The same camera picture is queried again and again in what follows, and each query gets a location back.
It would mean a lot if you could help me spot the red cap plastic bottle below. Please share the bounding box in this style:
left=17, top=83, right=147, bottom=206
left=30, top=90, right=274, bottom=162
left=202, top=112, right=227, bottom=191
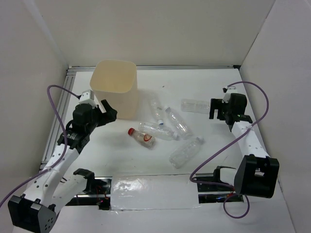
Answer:
left=128, top=128, right=156, bottom=148

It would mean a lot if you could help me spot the back aluminium rail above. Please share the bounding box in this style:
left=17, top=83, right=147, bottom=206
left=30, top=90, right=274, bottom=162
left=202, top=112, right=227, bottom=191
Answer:
left=68, top=65, right=241, bottom=72

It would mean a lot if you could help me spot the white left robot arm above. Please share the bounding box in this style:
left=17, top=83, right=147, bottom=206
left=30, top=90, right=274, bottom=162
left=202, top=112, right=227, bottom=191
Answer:
left=8, top=100, right=117, bottom=233

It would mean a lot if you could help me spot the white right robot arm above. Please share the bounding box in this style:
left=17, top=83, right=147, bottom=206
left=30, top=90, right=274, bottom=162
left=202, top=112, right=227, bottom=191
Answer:
left=209, top=93, right=279, bottom=198

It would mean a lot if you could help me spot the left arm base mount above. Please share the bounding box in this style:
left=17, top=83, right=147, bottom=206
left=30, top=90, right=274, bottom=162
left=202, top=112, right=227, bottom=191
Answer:
left=66, top=177, right=112, bottom=211

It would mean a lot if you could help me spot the aluminium rail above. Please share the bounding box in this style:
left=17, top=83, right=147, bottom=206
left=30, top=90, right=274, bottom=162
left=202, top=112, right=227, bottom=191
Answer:
left=39, top=68, right=76, bottom=170
left=68, top=65, right=241, bottom=72

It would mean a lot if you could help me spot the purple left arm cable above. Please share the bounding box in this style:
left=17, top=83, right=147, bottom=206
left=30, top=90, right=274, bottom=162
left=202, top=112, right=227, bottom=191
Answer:
left=0, top=84, right=81, bottom=206

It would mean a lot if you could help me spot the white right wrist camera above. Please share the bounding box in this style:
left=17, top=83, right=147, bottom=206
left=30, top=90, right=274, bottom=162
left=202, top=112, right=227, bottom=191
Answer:
left=222, top=86, right=238, bottom=103

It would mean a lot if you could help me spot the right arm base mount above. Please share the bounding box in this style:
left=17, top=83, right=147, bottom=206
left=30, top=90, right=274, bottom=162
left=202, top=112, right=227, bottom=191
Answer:
left=194, top=174, right=243, bottom=204

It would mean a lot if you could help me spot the beige plastic bin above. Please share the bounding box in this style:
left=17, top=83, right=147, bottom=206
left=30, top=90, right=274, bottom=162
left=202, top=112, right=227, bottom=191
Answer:
left=90, top=60, right=138, bottom=120

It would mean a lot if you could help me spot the clear bottle blue cap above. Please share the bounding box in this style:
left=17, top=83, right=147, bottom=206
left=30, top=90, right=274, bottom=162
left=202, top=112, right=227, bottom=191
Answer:
left=148, top=94, right=164, bottom=126

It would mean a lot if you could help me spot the left aluminium rail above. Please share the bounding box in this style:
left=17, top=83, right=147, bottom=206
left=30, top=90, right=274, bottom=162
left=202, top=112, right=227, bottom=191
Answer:
left=39, top=68, right=76, bottom=170

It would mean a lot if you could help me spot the clear bottle white cap diagonal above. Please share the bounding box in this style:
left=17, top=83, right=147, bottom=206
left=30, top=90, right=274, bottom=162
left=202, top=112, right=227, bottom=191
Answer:
left=164, top=106, right=193, bottom=139

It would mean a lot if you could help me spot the clear capless bottle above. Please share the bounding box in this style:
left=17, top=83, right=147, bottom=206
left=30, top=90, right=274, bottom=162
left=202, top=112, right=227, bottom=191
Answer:
left=181, top=99, right=209, bottom=114

